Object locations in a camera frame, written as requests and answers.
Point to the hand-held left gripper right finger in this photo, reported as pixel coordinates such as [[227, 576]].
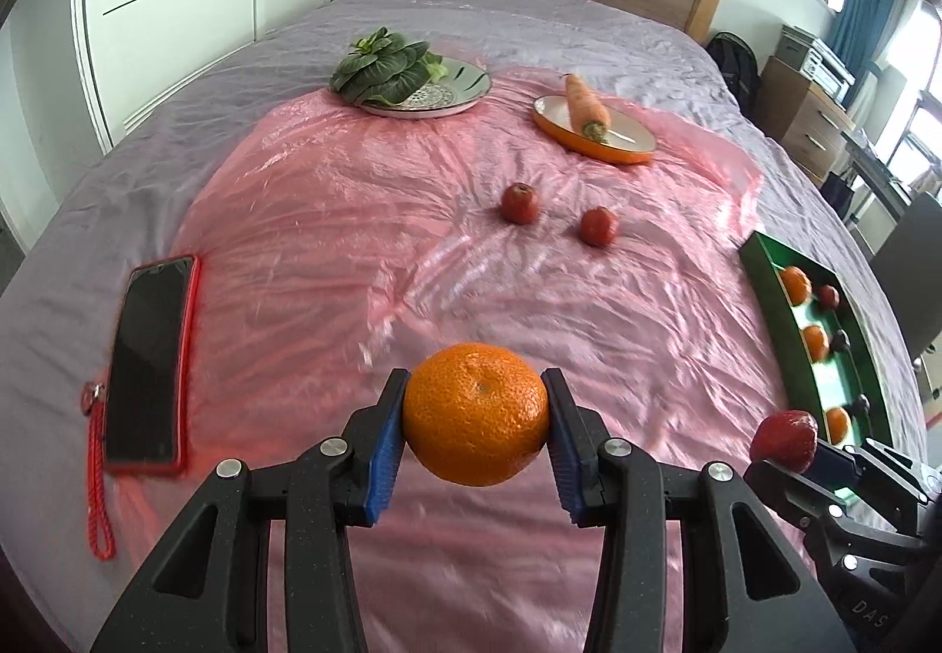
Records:
[[567, 469]]

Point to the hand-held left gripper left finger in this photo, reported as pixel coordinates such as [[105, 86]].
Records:
[[386, 469]]

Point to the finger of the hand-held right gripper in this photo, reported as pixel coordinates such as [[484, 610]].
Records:
[[876, 469], [795, 495]]

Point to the red strawberry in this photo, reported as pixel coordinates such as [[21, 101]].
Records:
[[829, 297], [784, 439], [597, 227], [519, 203]]

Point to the dark purple plum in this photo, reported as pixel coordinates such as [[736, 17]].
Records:
[[861, 405], [840, 341]]

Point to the large orange mandarin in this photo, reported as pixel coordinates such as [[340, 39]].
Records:
[[475, 414]]

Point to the green rectangular tray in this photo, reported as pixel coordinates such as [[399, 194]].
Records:
[[765, 263]]

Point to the grey office chair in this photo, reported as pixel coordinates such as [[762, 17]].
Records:
[[912, 270]]

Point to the pink plastic sheet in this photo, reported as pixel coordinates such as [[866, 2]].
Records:
[[331, 255]]

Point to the smartphone in red case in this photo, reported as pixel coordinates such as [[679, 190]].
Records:
[[147, 366]]

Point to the dark blue bag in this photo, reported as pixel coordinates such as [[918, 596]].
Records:
[[835, 193]]

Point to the glass desk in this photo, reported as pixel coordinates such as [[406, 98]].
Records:
[[883, 163]]

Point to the orange rimmed plate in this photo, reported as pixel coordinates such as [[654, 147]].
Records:
[[625, 141]]

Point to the wooden dresser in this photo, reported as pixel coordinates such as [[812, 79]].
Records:
[[802, 123]]

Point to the carrot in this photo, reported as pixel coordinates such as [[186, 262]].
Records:
[[585, 105]]

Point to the silver patterned plate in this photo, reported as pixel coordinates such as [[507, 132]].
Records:
[[460, 82]]

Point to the grey electronic device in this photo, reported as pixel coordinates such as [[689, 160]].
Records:
[[828, 71]]

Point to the green bok choy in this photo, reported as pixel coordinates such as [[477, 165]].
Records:
[[383, 68]]

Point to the black backpack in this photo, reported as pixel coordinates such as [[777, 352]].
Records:
[[736, 71]]

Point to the teal curtain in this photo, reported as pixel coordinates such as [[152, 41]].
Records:
[[868, 5]]

